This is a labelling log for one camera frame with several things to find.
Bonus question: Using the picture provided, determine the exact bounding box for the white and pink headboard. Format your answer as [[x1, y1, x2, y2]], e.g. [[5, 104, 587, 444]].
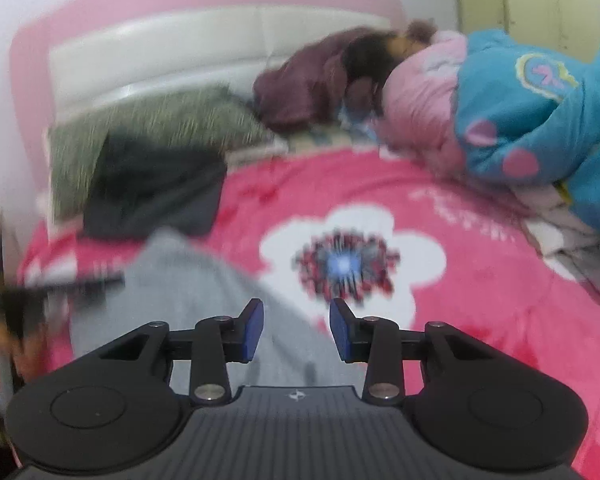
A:
[[7, 0, 406, 196]]

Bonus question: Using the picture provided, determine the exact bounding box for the checked bed sheet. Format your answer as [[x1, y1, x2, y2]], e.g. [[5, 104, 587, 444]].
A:
[[280, 110, 381, 157]]

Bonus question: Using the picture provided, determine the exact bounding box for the pink floral blanket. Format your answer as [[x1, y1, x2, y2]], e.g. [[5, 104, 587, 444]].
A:
[[17, 147, 600, 476]]

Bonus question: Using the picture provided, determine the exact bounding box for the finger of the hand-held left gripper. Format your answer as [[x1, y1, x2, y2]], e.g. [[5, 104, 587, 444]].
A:
[[35, 271, 127, 308]]

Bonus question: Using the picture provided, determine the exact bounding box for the black garment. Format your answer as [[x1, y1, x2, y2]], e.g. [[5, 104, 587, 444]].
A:
[[82, 130, 228, 241]]

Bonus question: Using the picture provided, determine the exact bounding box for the grey hoodie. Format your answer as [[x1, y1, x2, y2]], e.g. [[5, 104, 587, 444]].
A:
[[70, 230, 366, 392]]

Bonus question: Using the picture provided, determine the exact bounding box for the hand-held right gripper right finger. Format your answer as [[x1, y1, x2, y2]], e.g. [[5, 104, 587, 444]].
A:
[[329, 298, 491, 406]]

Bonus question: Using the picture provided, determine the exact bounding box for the white crumpled sheet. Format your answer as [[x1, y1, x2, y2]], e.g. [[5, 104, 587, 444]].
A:
[[510, 180, 600, 282]]

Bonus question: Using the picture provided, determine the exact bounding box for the pink and blue quilt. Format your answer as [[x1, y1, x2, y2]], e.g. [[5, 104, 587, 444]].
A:
[[375, 27, 600, 256]]

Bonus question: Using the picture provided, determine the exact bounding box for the maroon fleece garment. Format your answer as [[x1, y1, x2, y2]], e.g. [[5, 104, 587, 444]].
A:
[[252, 27, 396, 133]]

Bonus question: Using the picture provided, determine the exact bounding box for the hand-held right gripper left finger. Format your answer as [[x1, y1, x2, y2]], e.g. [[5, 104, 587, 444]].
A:
[[97, 298, 265, 406]]

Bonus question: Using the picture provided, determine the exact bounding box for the pale yellow wardrobe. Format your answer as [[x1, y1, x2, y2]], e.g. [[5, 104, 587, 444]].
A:
[[452, 0, 600, 64]]

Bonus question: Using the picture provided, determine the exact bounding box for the green leaf-pattern pillow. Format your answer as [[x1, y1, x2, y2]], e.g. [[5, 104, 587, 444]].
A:
[[47, 85, 276, 222]]

